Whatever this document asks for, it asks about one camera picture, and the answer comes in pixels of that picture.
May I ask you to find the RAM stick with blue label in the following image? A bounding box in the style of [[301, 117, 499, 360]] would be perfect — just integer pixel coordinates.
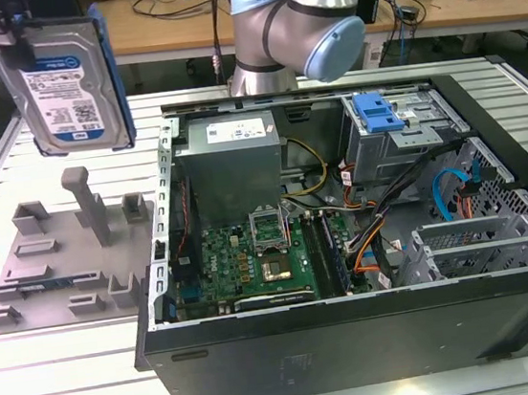
[[0, 273, 102, 301]]

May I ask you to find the black graphics card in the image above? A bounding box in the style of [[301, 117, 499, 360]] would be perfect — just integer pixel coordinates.
[[232, 287, 317, 314]]

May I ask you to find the green installed RAM stick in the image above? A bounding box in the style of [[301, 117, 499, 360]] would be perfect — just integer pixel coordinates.
[[318, 209, 357, 296]]

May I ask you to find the black cable metal connector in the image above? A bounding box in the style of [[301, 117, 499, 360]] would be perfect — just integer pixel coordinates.
[[203, 0, 237, 88]]

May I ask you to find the grey power supply unit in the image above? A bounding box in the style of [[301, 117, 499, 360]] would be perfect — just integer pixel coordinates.
[[168, 108, 293, 232]]

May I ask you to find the large black box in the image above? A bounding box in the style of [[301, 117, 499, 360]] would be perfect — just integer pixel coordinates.
[[0, 0, 99, 48]]

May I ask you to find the hard disk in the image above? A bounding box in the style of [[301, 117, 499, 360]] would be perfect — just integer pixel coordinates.
[[0, 0, 139, 167]]

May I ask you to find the black PC case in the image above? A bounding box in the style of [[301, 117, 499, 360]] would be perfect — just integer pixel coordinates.
[[102, 59, 528, 395]]

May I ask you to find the grey parts rack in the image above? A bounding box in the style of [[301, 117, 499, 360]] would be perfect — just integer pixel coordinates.
[[0, 157, 171, 337]]

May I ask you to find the CPU socket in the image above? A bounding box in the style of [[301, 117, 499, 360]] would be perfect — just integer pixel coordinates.
[[257, 247, 296, 286]]

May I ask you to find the metal socket cover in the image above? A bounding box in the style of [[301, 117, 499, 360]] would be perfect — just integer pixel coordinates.
[[247, 202, 291, 255]]

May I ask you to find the blue data wire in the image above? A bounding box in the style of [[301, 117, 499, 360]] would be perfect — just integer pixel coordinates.
[[428, 158, 490, 225]]

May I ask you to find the black RAM slot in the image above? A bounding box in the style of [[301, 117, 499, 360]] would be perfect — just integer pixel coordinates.
[[300, 213, 338, 298]]

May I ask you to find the grey disk bay cage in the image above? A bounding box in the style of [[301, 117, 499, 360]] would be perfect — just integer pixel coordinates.
[[390, 210, 528, 288]]

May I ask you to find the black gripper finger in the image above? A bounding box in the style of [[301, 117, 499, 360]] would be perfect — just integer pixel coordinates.
[[0, 36, 38, 73]]

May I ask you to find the grey optical drive cage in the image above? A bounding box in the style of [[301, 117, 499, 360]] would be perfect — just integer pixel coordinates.
[[336, 80, 476, 188]]

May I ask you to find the blue plastic drive latch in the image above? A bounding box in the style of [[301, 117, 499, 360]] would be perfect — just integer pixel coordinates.
[[350, 87, 406, 137]]

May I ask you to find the black sleeved wire bundle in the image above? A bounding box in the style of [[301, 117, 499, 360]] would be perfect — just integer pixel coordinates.
[[335, 136, 480, 255]]

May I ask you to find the orange black power wire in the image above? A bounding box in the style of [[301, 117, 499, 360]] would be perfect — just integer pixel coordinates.
[[453, 179, 485, 222]]

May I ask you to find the green motherboard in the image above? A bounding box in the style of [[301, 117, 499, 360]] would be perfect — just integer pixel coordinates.
[[166, 208, 369, 322]]

